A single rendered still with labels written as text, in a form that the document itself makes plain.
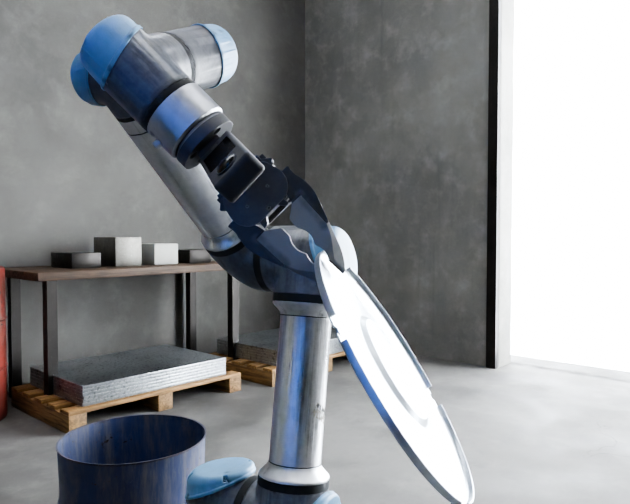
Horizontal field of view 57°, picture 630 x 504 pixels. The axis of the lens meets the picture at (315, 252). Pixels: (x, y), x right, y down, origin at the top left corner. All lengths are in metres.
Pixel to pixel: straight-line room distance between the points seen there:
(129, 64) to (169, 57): 0.05
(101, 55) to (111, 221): 4.04
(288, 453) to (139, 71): 0.60
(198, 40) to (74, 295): 3.93
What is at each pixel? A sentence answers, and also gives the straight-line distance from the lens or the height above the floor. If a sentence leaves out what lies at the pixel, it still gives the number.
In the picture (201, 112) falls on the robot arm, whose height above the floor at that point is 1.20.
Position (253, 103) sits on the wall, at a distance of 5.66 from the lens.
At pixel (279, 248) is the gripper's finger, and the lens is 0.61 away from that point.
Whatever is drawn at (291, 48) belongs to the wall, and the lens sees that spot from 6.16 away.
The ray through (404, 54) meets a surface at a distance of 5.50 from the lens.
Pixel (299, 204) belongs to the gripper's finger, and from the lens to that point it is 0.61.
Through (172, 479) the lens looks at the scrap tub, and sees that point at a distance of 1.73.
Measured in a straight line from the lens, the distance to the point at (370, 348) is 0.57.
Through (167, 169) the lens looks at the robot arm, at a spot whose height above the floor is 1.17.
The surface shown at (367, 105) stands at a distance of 5.63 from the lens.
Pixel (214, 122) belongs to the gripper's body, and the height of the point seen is 1.19.
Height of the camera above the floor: 1.08
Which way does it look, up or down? 2 degrees down
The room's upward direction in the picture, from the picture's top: straight up
